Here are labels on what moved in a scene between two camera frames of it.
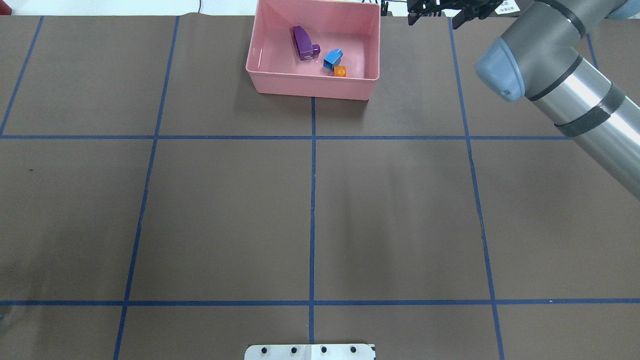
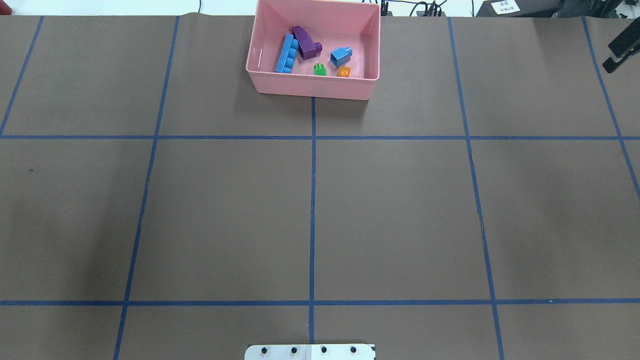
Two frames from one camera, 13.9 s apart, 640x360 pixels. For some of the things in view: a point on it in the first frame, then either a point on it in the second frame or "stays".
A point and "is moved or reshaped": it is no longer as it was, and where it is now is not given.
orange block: x=339 y=71 is moved or reshaped
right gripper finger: x=469 y=13 to x=610 y=65
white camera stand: x=310 y=351 stays
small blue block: x=333 y=58 is moved or reshaped
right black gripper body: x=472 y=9 to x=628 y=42
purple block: x=303 y=45 stays
